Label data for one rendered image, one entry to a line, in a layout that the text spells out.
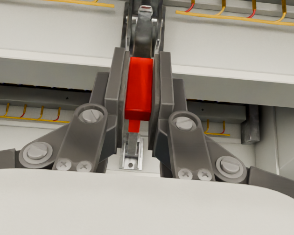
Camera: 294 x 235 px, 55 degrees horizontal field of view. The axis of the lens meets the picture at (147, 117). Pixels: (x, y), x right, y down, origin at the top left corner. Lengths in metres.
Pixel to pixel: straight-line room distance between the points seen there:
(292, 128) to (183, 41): 0.17
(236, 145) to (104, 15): 0.25
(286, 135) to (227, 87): 0.14
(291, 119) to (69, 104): 0.24
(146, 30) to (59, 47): 0.06
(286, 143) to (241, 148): 0.07
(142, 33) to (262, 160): 0.25
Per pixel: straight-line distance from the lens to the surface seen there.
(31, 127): 0.37
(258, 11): 0.22
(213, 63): 0.19
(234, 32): 0.21
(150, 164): 0.35
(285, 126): 0.33
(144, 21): 0.18
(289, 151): 0.32
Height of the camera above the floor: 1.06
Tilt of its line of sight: 57 degrees down
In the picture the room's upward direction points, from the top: 9 degrees clockwise
